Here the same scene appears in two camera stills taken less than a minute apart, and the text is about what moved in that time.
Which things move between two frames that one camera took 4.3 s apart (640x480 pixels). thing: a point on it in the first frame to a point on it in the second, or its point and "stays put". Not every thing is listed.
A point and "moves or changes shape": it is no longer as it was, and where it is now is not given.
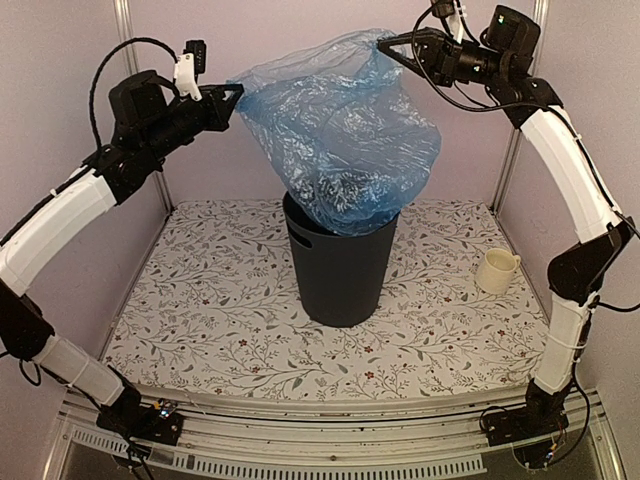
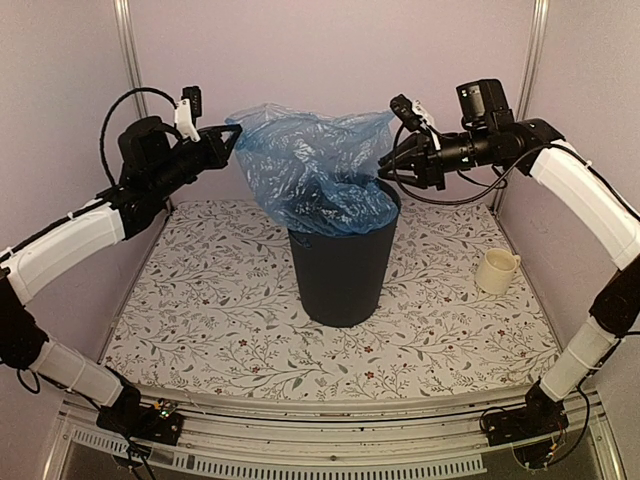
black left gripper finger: x=224 y=97 to x=227 y=146
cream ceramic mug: x=494 y=275 stays put
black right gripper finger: x=426 y=42 to x=411 y=152
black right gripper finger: x=434 y=78 to x=415 y=175
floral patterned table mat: x=217 y=308 stays put
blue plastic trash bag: x=349 y=139 moves or changes shape
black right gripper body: x=446 y=63 to x=482 y=152
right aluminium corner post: x=500 y=189 stays put
